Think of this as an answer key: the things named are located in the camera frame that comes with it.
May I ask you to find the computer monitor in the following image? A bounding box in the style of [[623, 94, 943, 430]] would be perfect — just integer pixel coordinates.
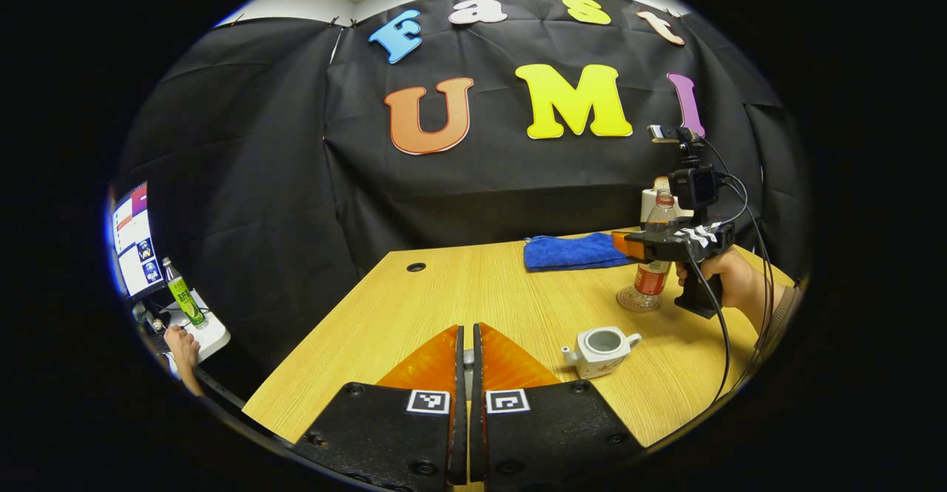
[[109, 181, 165, 300]]

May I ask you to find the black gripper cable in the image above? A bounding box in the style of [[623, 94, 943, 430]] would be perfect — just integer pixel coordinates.
[[695, 137, 778, 404]]

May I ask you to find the small white desk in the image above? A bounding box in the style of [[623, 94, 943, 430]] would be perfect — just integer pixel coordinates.
[[141, 289, 232, 374]]

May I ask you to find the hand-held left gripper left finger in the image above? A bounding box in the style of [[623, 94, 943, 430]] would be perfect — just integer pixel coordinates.
[[291, 325, 469, 488]]

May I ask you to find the clear plastic water bottle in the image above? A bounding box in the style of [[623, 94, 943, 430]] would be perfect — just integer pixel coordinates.
[[629, 189, 678, 308]]

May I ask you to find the blue towel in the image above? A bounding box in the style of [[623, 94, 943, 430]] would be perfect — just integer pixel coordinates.
[[523, 232, 633, 272]]

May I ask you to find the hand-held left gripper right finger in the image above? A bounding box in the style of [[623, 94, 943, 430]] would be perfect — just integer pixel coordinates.
[[470, 323, 644, 488]]

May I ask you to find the white teacup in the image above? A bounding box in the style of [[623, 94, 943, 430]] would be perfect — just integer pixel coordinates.
[[560, 326, 643, 380]]

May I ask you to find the green drink bottle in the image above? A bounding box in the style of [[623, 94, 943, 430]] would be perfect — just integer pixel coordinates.
[[162, 257, 208, 328]]

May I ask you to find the white toaster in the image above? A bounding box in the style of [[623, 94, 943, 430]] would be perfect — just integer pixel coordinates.
[[640, 176, 696, 226]]

